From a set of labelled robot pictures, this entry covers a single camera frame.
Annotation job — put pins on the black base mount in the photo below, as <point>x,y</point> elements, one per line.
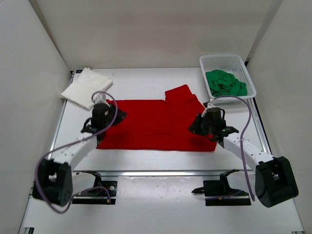
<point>90,187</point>
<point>219,193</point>

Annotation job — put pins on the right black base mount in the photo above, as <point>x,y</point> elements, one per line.
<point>219,193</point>

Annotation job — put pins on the red t shirt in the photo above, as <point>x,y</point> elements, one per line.
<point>159,124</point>

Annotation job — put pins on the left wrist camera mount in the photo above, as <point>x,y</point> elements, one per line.
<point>99,98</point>

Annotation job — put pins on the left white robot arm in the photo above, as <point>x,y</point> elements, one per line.
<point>56,183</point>

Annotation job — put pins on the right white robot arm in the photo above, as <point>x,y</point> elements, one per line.
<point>272,181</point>

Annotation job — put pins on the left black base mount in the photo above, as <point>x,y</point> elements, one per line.
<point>90,187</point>

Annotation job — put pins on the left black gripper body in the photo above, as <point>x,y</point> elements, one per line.
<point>110,110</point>

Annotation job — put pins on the white t shirt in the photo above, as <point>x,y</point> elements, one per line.
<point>80,91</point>

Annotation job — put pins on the white plastic basket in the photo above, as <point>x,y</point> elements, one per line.
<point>229,63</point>

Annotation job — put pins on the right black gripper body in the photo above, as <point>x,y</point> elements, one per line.
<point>211,128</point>

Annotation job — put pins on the green t shirt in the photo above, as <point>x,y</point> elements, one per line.
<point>222,83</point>

